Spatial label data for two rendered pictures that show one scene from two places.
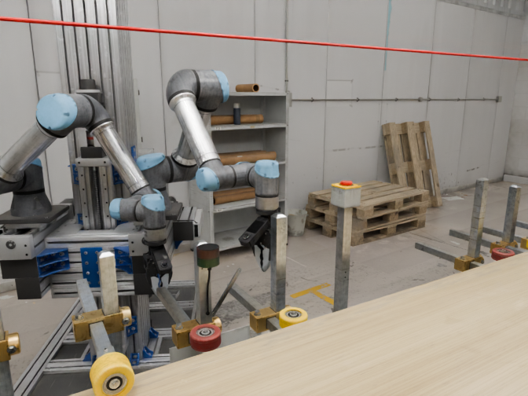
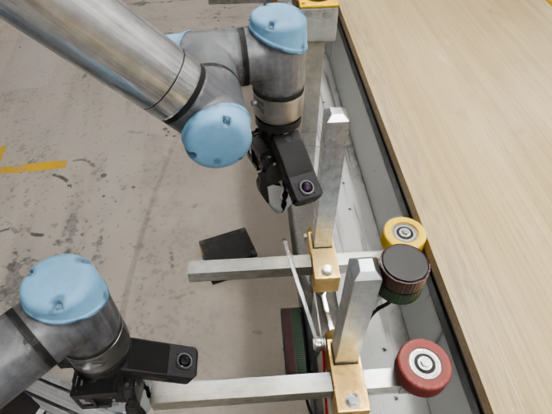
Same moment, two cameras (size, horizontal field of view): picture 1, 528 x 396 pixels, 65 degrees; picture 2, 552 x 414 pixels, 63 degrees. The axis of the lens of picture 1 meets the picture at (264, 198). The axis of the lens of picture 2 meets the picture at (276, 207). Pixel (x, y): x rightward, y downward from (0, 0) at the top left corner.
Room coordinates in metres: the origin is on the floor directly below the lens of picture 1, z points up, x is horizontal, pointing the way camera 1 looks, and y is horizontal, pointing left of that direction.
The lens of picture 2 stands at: (1.05, 0.50, 1.56)
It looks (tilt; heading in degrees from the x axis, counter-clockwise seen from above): 47 degrees down; 296
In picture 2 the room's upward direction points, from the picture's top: straight up
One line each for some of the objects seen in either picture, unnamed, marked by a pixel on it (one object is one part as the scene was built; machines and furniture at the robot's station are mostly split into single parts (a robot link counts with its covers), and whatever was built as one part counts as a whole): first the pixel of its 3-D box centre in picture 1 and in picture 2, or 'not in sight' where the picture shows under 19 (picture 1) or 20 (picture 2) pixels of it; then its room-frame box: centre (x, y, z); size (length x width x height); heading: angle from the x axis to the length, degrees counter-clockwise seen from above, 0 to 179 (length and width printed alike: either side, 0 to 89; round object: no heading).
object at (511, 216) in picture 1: (508, 236); not in sight; (1.83, -1.13, 0.88); 0.04 x 0.04 x 0.48; 30
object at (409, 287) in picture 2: (207, 251); (402, 268); (1.05, 0.15, 1.10); 0.06 x 0.06 x 0.02
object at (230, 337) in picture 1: (211, 350); (320, 366); (1.13, 0.16, 0.75); 0.26 x 0.01 x 0.10; 120
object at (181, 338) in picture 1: (197, 331); (346, 372); (1.08, 0.19, 0.85); 0.14 x 0.06 x 0.05; 120
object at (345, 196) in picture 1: (345, 196); (315, 16); (1.34, -0.27, 1.18); 0.07 x 0.07 x 0.08; 30
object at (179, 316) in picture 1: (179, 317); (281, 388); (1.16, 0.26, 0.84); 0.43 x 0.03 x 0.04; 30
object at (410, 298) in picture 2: (208, 259); (398, 279); (1.05, 0.15, 1.08); 0.06 x 0.06 x 0.02
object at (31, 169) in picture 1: (24, 172); not in sight; (1.66, 0.96, 1.21); 0.13 x 0.12 x 0.14; 164
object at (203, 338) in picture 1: (206, 350); (416, 376); (0.97, 0.15, 0.85); 0.08 x 0.08 x 0.11
